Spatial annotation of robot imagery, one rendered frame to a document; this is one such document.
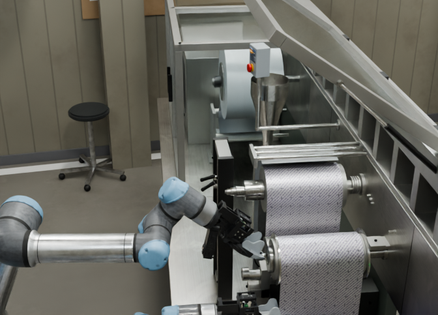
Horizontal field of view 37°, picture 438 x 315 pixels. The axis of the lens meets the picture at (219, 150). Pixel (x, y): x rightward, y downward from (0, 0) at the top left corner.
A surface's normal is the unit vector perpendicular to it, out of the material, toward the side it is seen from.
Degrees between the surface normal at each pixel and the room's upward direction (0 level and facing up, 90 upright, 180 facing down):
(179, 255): 0
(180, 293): 0
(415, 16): 90
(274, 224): 92
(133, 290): 0
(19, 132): 90
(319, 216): 92
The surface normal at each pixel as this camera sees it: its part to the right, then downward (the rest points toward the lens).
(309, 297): 0.11, 0.44
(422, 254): -0.99, 0.05
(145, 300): 0.00, -0.90
